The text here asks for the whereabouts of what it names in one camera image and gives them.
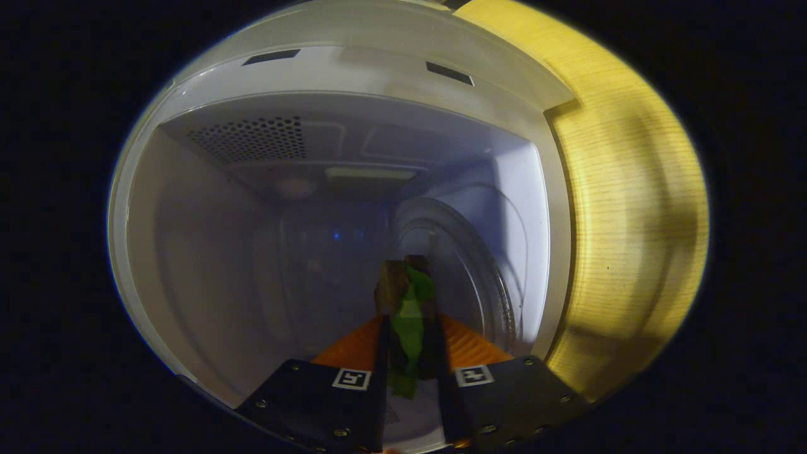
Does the sandwich with green lettuce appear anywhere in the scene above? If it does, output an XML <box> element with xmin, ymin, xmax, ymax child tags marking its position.
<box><xmin>374</xmin><ymin>254</ymin><xmax>437</xmax><ymax>400</ymax></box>

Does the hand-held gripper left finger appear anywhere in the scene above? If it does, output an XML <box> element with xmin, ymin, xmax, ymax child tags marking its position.
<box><xmin>235</xmin><ymin>314</ymin><xmax>390</xmax><ymax>453</ymax></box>

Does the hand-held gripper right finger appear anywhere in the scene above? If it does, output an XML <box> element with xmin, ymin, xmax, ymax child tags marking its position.
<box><xmin>432</xmin><ymin>313</ymin><xmax>590</xmax><ymax>450</ymax></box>

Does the white microwave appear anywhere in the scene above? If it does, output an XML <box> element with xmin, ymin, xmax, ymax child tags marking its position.
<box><xmin>107</xmin><ymin>0</ymin><xmax>576</xmax><ymax>451</ymax></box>

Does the glass microwave turntable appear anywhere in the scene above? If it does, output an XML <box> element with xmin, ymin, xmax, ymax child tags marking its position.
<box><xmin>392</xmin><ymin>197</ymin><xmax>519</xmax><ymax>357</ymax></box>

